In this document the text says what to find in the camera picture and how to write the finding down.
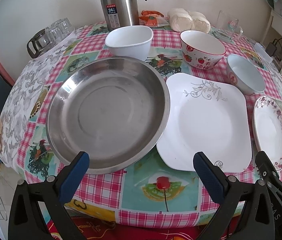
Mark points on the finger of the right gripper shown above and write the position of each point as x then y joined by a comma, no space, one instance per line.
273,183

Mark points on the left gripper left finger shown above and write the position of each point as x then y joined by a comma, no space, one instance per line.
26,220

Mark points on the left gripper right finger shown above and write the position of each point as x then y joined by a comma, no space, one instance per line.
256,220

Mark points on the floral rimmed round plate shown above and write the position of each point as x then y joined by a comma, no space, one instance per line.
267,129

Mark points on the small white blue bowl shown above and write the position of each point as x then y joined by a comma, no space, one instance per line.
244,75

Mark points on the large stainless steel basin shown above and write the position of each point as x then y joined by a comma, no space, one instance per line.
114,109

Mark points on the strawberry pattern red-rimmed bowl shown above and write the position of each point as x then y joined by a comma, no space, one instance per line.
201,50

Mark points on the white square bowl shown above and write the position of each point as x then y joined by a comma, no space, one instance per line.
131,41

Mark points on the white square plate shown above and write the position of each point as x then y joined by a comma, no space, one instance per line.
205,116

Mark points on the grey floral white cloth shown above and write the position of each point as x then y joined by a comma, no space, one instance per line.
24,93

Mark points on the black power adapter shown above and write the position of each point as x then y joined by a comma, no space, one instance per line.
271,49

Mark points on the clear plastic box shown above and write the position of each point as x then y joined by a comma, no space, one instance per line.
260,50

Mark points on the glass ashtray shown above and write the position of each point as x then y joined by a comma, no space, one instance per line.
222,35

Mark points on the clear glass mug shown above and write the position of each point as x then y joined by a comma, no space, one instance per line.
229,24

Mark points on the bag of steamed buns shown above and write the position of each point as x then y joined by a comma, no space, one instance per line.
181,20

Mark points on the upturned drinking glass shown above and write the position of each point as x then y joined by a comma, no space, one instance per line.
65,26
55,32

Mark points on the orange snack packet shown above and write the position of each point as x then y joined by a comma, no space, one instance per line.
153,19

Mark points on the stainless steel thermos jug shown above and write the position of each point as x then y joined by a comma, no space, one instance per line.
120,13

